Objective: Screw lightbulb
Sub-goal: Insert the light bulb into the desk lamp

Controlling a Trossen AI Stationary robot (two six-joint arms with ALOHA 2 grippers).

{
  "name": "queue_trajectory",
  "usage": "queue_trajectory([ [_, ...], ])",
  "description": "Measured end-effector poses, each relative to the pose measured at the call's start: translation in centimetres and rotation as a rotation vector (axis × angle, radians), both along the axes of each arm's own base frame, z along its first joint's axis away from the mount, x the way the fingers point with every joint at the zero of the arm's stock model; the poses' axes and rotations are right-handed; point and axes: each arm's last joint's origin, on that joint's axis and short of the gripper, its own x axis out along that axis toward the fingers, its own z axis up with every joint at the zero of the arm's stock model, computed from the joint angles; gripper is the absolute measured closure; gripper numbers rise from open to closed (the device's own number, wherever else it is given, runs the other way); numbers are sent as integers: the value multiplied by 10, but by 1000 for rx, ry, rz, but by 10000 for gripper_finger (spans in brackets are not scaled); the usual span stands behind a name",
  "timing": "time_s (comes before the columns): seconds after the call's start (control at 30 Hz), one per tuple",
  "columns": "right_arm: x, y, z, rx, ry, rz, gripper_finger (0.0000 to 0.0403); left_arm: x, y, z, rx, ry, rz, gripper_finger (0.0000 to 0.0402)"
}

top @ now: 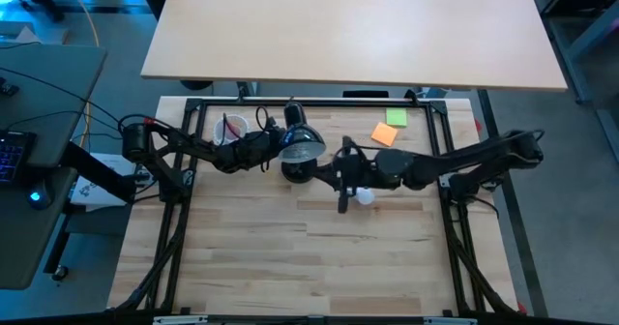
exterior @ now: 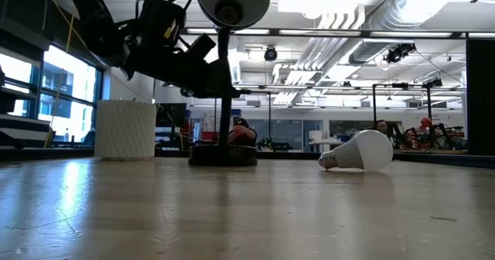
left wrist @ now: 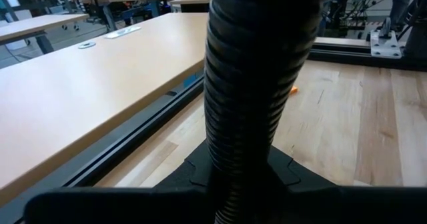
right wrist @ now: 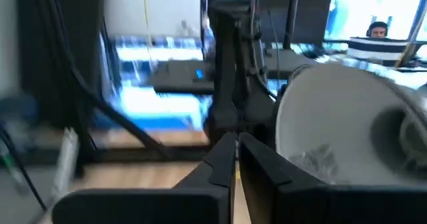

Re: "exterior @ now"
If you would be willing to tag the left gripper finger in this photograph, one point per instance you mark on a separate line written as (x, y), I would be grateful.
(236, 91)

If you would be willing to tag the black desk lamp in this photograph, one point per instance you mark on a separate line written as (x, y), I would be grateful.
(222, 155)

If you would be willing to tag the white lightbulb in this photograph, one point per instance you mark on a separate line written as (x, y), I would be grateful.
(363, 151)

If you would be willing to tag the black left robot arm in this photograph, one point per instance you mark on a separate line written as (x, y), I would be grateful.
(100, 28)

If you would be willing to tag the person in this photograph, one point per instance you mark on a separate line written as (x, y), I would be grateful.
(382, 126)
(243, 136)

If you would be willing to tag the black monitor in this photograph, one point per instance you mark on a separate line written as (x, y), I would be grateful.
(172, 115)

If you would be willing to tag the white lattice pen cup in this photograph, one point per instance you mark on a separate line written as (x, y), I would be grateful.
(123, 130)

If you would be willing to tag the large window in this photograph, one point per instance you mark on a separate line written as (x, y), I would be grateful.
(69, 74)

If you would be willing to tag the black and white shelf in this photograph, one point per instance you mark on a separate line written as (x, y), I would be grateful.
(23, 134)

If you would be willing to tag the black ceiling spotlight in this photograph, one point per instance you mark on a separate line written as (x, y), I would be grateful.
(398, 53)

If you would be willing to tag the black upright panel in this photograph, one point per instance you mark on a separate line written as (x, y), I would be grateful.
(481, 97)

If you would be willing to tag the black tubular rig frame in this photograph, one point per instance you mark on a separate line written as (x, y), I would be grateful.
(400, 85)
(259, 92)

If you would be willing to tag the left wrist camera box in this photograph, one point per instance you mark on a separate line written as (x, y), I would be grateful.
(202, 46)

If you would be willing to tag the black ceiling camera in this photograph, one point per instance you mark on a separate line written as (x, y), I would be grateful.
(270, 54)

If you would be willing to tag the silver ventilation duct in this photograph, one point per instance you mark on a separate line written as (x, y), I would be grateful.
(390, 12)

